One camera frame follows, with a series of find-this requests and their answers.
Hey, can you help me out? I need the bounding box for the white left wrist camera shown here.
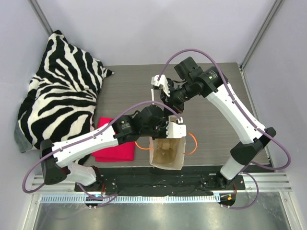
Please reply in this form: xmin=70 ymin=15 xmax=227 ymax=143
xmin=166 ymin=115 xmax=187 ymax=138

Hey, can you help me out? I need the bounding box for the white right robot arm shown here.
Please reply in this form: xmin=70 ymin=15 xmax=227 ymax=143
xmin=152 ymin=57 xmax=276 ymax=189

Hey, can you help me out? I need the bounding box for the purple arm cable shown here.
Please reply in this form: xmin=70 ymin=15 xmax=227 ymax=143
xmin=22 ymin=101 xmax=184 ymax=220
xmin=158 ymin=48 xmax=292 ymax=211

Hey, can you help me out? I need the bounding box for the white slotted cable duct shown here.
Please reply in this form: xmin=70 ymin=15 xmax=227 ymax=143
xmin=40 ymin=193 xmax=220 ymax=204

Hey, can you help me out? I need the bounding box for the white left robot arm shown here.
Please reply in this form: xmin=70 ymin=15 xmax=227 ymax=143
xmin=40 ymin=104 xmax=169 ymax=191

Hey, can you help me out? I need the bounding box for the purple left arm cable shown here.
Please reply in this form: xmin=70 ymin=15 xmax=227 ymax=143
xmin=22 ymin=101 xmax=184 ymax=220

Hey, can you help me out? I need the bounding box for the brown cardboard cup carrier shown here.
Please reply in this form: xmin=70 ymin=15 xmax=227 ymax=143
xmin=153 ymin=138 xmax=179 ymax=164

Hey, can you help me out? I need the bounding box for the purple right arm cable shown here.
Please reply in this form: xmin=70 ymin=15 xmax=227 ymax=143
xmin=158 ymin=48 xmax=292 ymax=211

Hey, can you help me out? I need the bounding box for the zebra print cushion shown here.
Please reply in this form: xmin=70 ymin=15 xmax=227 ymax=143
xmin=14 ymin=30 xmax=114 ymax=153

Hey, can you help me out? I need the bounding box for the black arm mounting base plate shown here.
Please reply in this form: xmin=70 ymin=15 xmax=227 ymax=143
xmin=74 ymin=165 xmax=245 ymax=192

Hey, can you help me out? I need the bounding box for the red folded cloth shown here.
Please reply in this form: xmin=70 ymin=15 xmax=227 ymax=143
xmin=91 ymin=116 xmax=136 ymax=162

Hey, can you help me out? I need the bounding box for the brown paper takeout bag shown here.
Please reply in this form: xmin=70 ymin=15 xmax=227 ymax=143
xmin=137 ymin=115 xmax=198 ymax=170

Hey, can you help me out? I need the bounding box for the white wrapped straw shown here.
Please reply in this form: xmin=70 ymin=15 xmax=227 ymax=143
xmin=151 ymin=89 xmax=154 ymax=101

